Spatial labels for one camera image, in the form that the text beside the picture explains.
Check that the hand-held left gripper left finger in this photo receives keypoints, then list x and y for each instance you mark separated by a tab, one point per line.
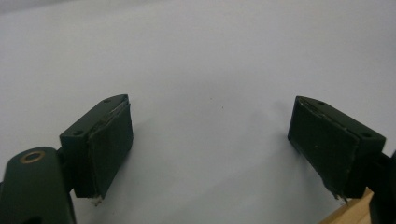
99	146

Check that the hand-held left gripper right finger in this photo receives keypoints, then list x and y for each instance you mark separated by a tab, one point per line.
333	146

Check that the light grey mat board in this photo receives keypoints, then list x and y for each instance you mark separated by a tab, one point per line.
202	62

